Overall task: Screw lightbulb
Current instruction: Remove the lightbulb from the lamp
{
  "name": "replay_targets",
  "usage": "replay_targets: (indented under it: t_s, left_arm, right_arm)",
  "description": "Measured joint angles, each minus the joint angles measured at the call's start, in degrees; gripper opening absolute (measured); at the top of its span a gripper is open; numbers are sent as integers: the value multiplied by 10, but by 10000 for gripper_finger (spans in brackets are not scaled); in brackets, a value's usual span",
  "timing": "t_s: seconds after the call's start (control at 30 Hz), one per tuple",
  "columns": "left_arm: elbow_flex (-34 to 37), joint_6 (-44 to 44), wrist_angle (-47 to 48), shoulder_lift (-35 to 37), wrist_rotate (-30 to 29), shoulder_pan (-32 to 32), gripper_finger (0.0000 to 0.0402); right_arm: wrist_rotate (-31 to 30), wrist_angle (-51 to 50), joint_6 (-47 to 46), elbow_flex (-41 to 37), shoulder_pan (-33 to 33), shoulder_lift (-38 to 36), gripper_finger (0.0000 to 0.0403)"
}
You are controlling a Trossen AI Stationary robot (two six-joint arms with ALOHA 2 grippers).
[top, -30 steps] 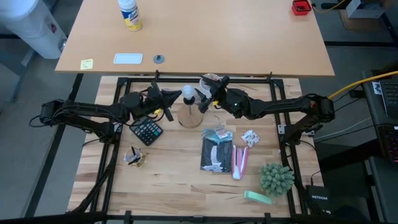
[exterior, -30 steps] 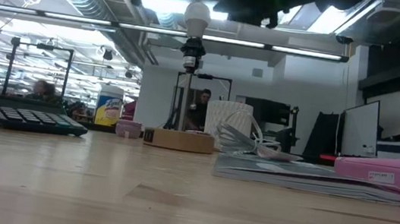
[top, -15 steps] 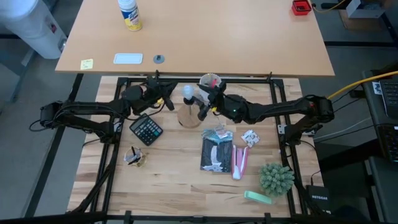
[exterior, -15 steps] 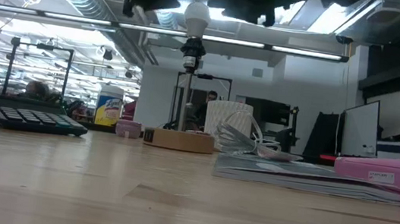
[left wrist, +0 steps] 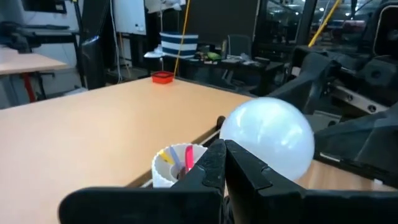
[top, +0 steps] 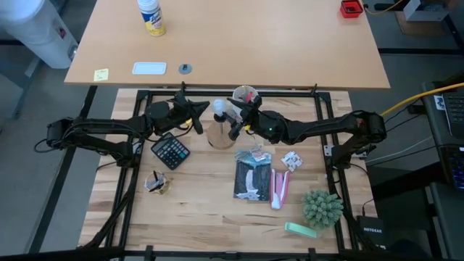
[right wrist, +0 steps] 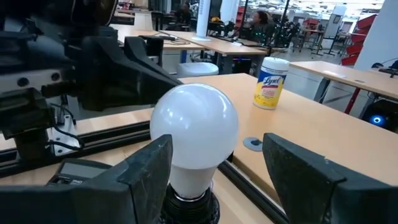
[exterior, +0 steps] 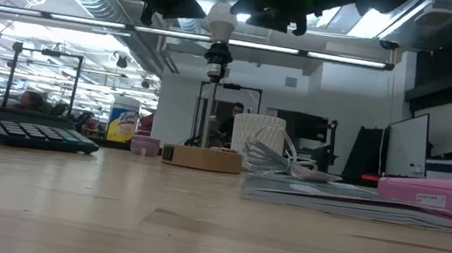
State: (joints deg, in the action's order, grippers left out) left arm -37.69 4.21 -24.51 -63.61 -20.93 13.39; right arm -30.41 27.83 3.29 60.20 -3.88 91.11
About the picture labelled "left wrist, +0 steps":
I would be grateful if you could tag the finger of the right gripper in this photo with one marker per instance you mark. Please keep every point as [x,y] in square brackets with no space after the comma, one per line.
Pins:
[367,146]
[311,74]

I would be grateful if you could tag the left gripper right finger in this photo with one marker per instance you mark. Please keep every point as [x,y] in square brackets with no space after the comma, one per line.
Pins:
[311,208]

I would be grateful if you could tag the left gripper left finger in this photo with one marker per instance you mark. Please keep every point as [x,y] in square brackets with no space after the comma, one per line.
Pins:
[155,205]

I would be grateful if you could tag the white lightbulb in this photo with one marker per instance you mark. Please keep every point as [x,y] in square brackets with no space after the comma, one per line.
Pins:
[267,137]

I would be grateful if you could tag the white textured pen cup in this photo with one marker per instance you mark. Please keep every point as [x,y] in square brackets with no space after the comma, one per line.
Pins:
[160,177]

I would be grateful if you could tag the yellow highlighter pen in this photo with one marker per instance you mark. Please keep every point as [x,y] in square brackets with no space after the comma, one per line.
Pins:
[166,157]

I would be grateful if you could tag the blue highlighter pen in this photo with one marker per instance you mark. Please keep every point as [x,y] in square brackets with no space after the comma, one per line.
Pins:
[175,155]

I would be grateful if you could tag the pink highlighter pen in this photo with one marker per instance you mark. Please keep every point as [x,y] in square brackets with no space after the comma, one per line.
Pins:
[189,157]

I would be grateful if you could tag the light wood desk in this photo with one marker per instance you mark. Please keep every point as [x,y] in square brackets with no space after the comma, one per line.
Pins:
[93,133]

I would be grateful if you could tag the red plastic box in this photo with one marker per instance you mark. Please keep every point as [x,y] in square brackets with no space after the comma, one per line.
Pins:
[162,77]

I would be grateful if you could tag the blue white striped bag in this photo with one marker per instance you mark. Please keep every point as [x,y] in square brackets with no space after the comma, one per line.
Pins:
[178,45]

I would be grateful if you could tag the white desk lamp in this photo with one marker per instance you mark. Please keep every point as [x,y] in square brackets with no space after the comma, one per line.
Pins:
[154,55]

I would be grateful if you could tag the black upright panel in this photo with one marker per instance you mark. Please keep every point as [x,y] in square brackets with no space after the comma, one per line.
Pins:
[93,62]

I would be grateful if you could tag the white whiteboard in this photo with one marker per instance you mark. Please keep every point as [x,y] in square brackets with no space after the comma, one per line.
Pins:
[129,18]

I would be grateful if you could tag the light wood background table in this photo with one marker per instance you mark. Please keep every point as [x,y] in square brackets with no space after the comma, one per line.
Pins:
[25,62]

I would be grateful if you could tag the black monitor screen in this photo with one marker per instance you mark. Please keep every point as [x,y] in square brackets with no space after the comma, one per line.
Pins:
[43,6]

